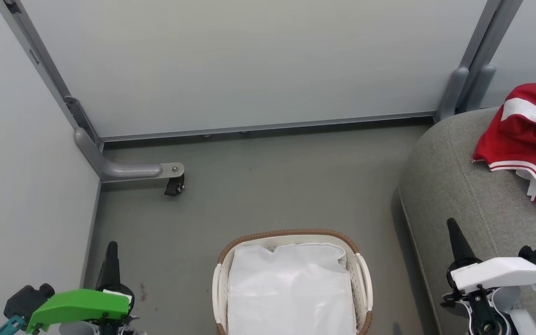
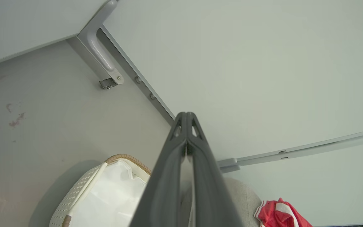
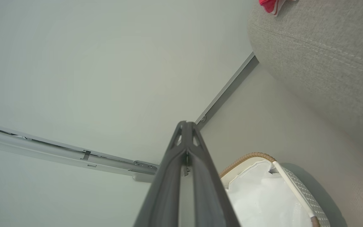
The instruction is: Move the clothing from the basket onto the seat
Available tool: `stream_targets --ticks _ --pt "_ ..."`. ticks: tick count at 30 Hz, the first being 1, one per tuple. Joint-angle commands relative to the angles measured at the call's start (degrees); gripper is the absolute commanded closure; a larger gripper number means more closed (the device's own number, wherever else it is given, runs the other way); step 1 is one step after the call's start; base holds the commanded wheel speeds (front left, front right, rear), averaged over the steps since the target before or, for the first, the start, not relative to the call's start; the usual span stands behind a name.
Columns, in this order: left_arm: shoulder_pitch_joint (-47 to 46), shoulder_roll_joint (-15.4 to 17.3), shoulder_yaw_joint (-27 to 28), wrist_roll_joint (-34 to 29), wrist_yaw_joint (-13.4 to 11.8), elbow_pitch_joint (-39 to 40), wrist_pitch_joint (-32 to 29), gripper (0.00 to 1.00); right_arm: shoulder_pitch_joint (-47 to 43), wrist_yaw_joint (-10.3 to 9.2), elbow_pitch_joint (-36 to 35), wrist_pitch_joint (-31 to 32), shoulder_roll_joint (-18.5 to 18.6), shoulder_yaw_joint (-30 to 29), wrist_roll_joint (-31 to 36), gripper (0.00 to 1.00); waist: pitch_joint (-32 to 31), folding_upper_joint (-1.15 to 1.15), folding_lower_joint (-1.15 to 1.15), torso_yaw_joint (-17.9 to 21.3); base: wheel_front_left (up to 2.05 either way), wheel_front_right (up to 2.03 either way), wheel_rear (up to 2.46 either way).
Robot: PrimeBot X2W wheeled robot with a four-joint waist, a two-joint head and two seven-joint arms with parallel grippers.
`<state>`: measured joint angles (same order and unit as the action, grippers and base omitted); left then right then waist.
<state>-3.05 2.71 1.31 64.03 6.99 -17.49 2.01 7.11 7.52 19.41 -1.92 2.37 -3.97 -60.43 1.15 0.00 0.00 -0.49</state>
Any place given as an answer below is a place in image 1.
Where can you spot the grey partition bottom rail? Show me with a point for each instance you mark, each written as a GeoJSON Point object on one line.
{"type": "Point", "coordinates": [258, 126]}

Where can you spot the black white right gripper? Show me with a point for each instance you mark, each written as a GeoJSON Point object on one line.
{"type": "Point", "coordinates": [500, 274]}

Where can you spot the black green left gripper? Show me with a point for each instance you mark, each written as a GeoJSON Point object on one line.
{"type": "Point", "coordinates": [77, 304]}

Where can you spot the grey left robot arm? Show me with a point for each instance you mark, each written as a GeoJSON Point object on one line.
{"type": "Point", "coordinates": [79, 328]}

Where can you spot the grey metal partition foot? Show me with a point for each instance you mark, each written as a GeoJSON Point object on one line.
{"type": "Point", "coordinates": [123, 170]}

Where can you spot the white cloth basket liner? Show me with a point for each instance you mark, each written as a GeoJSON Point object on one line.
{"type": "Point", "coordinates": [291, 293]}

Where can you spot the grey partition corner post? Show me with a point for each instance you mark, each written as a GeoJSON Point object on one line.
{"type": "Point", "coordinates": [44, 70]}

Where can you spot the white wicker-rimmed laundry basket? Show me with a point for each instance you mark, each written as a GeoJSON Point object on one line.
{"type": "Point", "coordinates": [219, 288]}

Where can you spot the black caster wheel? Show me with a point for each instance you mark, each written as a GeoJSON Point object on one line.
{"type": "Point", "coordinates": [174, 187]}

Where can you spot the grey fabric sofa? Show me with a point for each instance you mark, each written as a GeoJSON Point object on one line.
{"type": "Point", "coordinates": [458, 186]}

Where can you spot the red and white clothing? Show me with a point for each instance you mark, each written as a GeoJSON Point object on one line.
{"type": "Point", "coordinates": [524, 139]}

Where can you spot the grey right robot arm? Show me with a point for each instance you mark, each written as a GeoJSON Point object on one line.
{"type": "Point", "coordinates": [521, 321]}

